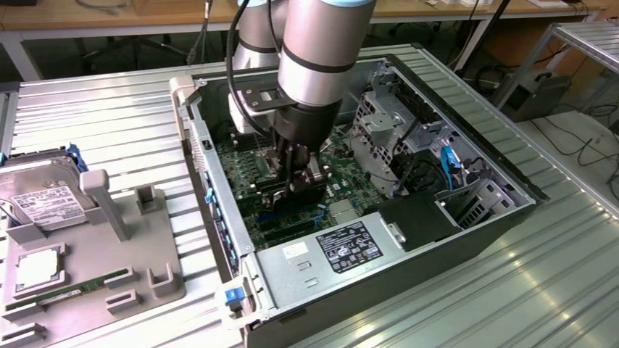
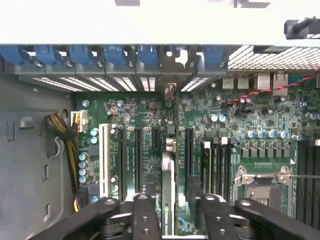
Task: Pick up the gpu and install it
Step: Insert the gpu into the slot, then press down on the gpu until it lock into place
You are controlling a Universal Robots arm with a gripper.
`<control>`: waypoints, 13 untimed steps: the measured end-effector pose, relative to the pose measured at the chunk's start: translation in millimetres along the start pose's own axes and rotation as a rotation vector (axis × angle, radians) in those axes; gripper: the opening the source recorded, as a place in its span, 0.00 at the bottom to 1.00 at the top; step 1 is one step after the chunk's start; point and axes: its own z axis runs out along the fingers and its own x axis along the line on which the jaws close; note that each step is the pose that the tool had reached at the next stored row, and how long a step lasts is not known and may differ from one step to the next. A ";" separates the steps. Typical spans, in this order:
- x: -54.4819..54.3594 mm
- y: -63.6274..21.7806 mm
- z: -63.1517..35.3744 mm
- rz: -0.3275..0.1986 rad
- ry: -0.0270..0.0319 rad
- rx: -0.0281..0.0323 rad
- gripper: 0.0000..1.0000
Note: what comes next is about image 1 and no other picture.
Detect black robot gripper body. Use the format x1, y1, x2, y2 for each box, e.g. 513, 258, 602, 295
272, 101, 343, 153

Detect CPU socket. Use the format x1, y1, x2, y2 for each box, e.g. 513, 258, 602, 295
259, 152, 283, 179

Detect installed black RAM stick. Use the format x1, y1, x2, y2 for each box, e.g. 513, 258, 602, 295
251, 179, 287, 195

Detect green motherboard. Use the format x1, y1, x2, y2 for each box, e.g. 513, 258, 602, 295
212, 121, 388, 251

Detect silver chipset heat sink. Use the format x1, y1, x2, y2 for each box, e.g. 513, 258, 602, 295
329, 202, 361, 221

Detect metal disk bay cage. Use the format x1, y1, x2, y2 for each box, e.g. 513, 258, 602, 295
351, 90, 439, 193

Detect black expansion slot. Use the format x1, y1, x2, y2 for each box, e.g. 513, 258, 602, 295
261, 217, 321, 243

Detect grey power supply unit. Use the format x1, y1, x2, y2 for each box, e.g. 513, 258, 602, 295
255, 212, 412, 309

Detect black plastic air shroud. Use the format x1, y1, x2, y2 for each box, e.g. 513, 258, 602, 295
375, 191, 463, 252

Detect open black PC case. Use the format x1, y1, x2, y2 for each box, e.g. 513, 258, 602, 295
168, 53, 551, 348

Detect black stand legs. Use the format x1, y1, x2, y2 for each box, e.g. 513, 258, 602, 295
80, 32, 195, 63

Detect wooden desk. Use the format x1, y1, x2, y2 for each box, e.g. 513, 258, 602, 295
0, 0, 606, 32

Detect grey parts rack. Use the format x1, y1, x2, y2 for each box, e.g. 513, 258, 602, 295
0, 169, 188, 344

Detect black box under desk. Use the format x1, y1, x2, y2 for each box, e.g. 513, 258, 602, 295
501, 70, 573, 123

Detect silver hard disk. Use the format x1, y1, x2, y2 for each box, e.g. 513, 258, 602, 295
0, 155, 92, 233

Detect green RAM stick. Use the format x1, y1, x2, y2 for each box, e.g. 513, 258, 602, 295
4, 267, 132, 312

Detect silver CPU chip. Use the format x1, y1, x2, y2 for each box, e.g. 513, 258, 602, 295
13, 249, 68, 293

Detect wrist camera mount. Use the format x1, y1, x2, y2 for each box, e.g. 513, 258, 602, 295
227, 86, 297, 135

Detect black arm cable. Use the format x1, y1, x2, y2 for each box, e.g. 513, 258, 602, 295
224, 0, 276, 141

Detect blue wire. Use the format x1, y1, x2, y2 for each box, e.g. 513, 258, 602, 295
440, 144, 465, 192

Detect grey hanging cable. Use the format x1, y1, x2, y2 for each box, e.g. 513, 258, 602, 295
187, 0, 213, 65

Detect blue disk bracket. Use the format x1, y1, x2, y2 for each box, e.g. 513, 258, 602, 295
0, 143, 89, 172

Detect black floor cable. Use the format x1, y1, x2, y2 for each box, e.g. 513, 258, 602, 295
529, 119, 619, 167

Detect metal slat frame table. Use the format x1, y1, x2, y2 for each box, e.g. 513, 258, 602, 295
501, 22, 619, 109

